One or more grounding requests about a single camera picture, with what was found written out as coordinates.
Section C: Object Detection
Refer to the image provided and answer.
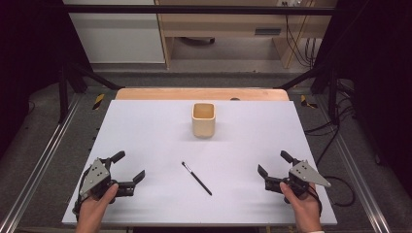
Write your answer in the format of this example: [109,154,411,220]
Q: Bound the person's right hand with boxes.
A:
[279,181,323,228]

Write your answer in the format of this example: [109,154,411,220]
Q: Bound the aluminium floor rail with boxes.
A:
[315,95,394,233]
[0,93,83,233]

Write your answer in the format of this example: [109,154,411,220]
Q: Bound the person's left hand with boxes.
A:
[76,183,120,228]

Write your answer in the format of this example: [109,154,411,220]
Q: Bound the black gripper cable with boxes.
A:
[72,173,89,222]
[307,183,324,217]

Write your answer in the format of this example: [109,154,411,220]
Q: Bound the black frame strut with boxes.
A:
[277,62,340,126]
[57,62,122,124]

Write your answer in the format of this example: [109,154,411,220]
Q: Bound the black floor cable loop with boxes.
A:
[323,175,357,208]

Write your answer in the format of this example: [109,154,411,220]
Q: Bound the black curtain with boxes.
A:
[0,0,93,158]
[313,0,412,190]

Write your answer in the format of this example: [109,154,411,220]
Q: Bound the black floor cables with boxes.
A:
[304,103,356,167]

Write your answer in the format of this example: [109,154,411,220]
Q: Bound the hanging black cables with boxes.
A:
[284,14,318,69]

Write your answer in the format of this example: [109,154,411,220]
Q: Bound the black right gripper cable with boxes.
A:
[307,183,324,217]

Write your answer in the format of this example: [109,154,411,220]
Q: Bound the grey desk label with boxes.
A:
[254,27,283,36]

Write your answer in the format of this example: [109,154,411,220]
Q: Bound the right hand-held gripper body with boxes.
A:
[264,159,332,198]

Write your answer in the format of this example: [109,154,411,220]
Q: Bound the light wooden desk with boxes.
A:
[154,0,338,70]

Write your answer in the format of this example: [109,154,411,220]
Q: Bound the beige square cup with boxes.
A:
[191,102,217,139]

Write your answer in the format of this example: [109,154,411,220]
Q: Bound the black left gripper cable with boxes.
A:
[72,173,89,222]

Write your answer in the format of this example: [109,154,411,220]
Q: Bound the black pen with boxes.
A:
[181,161,214,197]

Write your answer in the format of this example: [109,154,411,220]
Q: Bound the yellow black tape strip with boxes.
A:
[299,94,319,110]
[91,93,106,111]

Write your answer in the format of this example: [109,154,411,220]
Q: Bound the black horizontal frame bar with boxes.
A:
[62,4,338,17]

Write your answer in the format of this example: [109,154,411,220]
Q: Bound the white cabinet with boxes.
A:
[62,0,166,65]

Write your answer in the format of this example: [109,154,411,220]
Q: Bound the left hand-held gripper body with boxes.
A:
[79,157,136,205]

